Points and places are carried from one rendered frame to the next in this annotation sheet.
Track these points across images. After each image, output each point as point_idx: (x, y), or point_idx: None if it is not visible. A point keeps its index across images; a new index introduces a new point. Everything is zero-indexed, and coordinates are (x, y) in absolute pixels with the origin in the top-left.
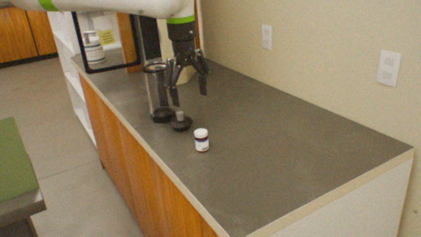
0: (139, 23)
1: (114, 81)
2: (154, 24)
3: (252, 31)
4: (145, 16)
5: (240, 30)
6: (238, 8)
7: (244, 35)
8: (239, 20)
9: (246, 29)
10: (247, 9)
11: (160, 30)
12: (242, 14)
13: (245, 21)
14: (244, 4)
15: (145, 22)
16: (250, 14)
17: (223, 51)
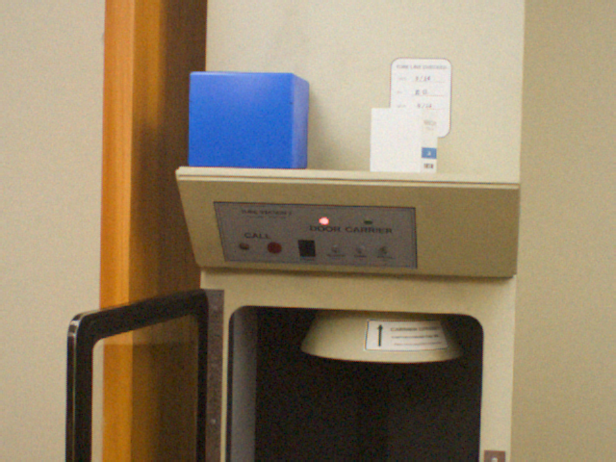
0: (230, 448)
1: None
2: (246, 447)
3: (609, 437)
4: (238, 414)
5: (529, 442)
6: (525, 358)
7: (555, 457)
8: (529, 402)
9: (571, 436)
10: (586, 359)
11: (509, 459)
12: (550, 378)
13: (565, 404)
14: (566, 342)
15: (237, 440)
16: (605, 375)
17: None
